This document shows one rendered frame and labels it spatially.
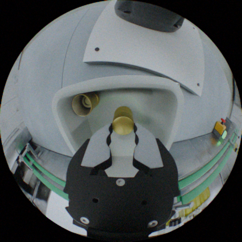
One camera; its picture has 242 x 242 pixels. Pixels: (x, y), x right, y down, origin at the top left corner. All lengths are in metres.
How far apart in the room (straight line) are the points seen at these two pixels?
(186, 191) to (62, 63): 0.44
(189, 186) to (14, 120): 3.68
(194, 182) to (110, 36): 0.38
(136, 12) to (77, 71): 0.18
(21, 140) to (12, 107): 2.83
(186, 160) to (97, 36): 0.36
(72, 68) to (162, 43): 0.20
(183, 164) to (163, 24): 0.31
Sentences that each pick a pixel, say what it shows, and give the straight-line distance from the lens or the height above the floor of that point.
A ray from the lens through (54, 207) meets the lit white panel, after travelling 0.65.
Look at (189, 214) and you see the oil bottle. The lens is 0.41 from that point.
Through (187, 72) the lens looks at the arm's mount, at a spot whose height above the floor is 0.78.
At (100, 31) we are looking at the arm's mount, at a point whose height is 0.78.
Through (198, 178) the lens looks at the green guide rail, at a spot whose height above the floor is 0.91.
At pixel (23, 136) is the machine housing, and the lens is 0.76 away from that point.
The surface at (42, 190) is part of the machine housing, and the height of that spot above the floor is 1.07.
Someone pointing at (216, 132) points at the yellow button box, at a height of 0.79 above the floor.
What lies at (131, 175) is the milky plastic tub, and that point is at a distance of 0.22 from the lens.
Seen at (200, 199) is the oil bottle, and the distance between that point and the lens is 0.44.
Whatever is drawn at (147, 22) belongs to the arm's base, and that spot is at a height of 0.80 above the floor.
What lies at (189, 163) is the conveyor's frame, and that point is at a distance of 0.26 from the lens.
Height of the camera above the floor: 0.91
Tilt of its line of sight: 61 degrees down
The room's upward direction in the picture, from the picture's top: 175 degrees counter-clockwise
